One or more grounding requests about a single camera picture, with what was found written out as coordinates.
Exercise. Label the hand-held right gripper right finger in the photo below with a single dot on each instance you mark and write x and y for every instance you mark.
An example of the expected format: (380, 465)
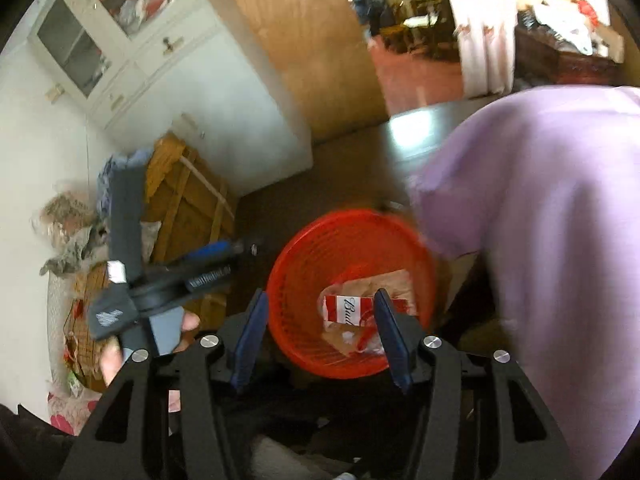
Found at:
(392, 340)

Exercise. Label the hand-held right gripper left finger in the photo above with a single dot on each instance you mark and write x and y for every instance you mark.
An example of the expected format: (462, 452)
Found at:
(250, 340)

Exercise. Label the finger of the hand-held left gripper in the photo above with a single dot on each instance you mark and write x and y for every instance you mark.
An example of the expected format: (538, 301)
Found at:
(215, 252)

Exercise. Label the red and white carton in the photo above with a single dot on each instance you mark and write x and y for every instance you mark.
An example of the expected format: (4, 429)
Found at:
(345, 310)

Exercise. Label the red mesh basket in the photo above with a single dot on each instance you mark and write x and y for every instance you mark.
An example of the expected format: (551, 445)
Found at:
(300, 260)

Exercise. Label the person's left hand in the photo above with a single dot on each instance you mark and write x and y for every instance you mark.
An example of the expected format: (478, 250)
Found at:
(112, 360)

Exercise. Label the brown paper scrap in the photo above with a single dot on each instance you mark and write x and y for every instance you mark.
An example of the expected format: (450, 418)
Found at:
(395, 282)

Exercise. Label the crumpled plastic bag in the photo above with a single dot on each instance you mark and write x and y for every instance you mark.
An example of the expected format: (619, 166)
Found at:
(65, 230)

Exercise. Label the blue clothes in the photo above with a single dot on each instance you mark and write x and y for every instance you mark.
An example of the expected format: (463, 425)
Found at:
(112, 172)

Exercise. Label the floral printed cloth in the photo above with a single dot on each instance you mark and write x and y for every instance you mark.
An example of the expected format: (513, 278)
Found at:
(70, 412)

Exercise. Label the white glass-door cabinet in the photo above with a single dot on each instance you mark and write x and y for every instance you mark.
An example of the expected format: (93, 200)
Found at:
(200, 85)

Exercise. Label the purple cloth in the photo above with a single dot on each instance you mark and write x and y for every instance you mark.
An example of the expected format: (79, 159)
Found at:
(550, 210)

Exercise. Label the wooden door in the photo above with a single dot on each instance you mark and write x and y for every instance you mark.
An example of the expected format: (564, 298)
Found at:
(300, 35)

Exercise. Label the white curtain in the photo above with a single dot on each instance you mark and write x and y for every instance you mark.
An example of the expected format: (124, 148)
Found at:
(482, 60)

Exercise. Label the wooden dining furniture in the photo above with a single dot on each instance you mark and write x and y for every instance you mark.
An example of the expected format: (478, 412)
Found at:
(410, 25)

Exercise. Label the dark wooden table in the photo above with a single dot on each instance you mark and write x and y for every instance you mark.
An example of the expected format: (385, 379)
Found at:
(565, 65)

